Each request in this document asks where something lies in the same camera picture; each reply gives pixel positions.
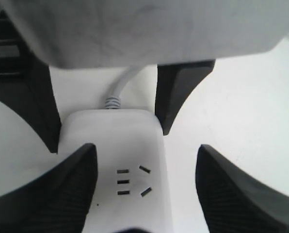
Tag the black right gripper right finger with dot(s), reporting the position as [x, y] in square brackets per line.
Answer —
[234, 202]

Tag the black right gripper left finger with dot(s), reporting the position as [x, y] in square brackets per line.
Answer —
[56, 202]

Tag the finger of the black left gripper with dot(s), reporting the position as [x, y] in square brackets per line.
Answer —
[25, 85]
[175, 83]

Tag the white five-outlet power strip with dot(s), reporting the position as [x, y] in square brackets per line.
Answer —
[132, 190]

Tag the grey backdrop cloth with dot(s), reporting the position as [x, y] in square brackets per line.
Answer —
[74, 34]

